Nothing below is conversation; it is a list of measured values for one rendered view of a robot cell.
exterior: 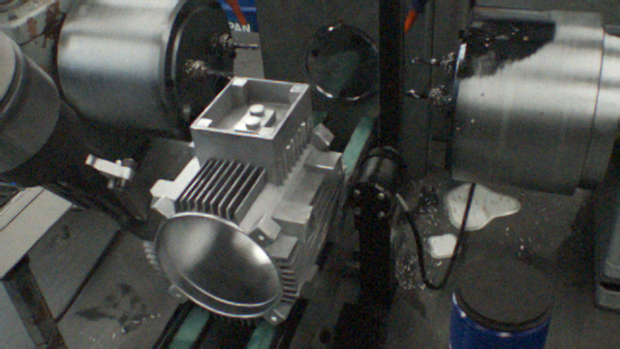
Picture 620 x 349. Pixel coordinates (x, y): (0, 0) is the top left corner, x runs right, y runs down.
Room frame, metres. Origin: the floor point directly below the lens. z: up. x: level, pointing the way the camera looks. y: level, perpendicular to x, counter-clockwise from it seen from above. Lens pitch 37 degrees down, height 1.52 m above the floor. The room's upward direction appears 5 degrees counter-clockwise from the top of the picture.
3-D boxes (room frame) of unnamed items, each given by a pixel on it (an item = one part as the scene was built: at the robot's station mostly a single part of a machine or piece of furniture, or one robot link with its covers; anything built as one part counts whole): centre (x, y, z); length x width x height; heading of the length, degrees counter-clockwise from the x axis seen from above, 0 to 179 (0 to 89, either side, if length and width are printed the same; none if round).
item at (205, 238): (0.60, 0.07, 1.01); 0.20 x 0.19 x 0.19; 157
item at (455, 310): (0.27, -0.11, 1.19); 0.06 x 0.06 x 0.04
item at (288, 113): (0.64, 0.06, 1.11); 0.12 x 0.11 x 0.07; 157
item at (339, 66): (0.96, -0.07, 1.02); 0.15 x 0.02 x 0.15; 68
